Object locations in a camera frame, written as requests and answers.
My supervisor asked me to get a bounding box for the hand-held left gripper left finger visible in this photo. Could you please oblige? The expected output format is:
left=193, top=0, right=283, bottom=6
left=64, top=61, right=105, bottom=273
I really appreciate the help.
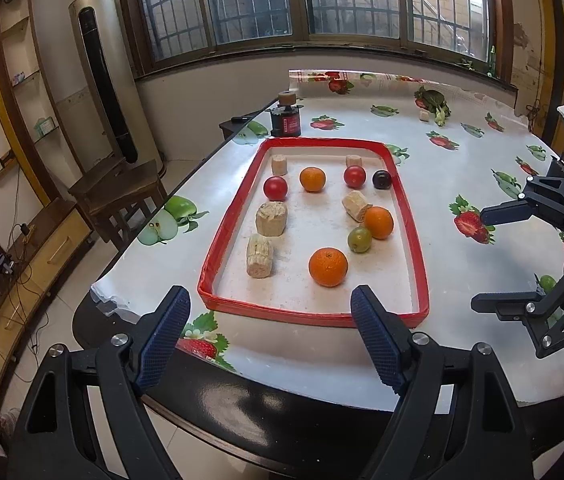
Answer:
left=7, top=285, right=192, bottom=480

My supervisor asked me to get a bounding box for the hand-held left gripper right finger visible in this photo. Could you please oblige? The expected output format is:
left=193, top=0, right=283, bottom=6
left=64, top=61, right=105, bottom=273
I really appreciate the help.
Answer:
left=350, top=285, right=533, bottom=480

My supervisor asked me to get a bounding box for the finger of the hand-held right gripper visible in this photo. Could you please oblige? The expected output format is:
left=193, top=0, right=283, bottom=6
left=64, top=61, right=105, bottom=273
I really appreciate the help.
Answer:
left=479, top=157, right=564, bottom=233
left=471, top=247, right=564, bottom=359

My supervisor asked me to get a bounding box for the orange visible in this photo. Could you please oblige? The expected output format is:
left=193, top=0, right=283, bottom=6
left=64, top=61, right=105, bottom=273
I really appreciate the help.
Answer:
left=308, top=247, right=349, bottom=288
left=299, top=166, right=326, bottom=193
left=363, top=206, right=394, bottom=240

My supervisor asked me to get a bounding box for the green grape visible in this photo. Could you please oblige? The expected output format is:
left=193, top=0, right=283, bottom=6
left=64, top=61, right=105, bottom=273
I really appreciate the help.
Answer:
left=347, top=226, right=373, bottom=254

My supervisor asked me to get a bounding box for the peeled banana piece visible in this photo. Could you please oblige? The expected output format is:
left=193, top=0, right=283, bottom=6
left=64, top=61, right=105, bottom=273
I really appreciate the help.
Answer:
left=246, top=233, right=274, bottom=279

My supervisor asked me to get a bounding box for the red rimmed white tray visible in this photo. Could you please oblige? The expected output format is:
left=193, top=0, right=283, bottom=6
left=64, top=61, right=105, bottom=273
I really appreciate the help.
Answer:
left=197, top=136, right=430, bottom=329

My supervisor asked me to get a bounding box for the round beige crumbly piece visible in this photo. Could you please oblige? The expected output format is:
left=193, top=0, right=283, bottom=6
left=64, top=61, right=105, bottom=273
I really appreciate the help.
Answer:
left=341, top=190, right=373, bottom=223

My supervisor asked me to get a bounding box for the red tomato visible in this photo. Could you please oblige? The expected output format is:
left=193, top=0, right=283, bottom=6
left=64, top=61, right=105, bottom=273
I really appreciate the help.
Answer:
left=263, top=176, right=289, bottom=201
left=343, top=165, right=367, bottom=188

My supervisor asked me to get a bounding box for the beige block piece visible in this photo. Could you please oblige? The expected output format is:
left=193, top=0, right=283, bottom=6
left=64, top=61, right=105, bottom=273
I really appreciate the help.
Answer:
left=255, top=201, right=289, bottom=237

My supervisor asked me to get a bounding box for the leafy green vegetable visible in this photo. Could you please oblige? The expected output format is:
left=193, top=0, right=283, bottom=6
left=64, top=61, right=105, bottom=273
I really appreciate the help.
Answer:
left=413, top=86, right=452, bottom=127

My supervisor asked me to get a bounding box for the wooden television cabinet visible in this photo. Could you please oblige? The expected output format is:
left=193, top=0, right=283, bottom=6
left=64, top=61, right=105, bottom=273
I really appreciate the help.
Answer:
left=0, top=195, right=94, bottom=411

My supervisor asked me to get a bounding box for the wooden stool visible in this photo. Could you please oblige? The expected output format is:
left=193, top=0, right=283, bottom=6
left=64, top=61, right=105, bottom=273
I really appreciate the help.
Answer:
left=68, top=160, right=168, bottom=251

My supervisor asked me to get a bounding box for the red black motor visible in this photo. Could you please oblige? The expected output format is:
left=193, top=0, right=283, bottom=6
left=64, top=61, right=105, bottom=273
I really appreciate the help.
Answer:
left=268, top=90, right=304, bottom=138

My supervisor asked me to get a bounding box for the tower air conditioner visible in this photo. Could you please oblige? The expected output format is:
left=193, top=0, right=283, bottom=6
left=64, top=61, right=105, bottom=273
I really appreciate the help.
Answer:
left=68, top=0, right=165, bottom=176

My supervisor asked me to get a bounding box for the barred window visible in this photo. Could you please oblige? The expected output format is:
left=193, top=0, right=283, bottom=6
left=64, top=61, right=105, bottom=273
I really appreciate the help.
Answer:
left=114, top=0, right=515, bottom=78

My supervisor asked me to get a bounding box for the wooden wall shelf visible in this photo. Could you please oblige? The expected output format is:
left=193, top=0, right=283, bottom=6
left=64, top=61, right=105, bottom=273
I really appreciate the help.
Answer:
left=0, top=0, right=80, bottom=206

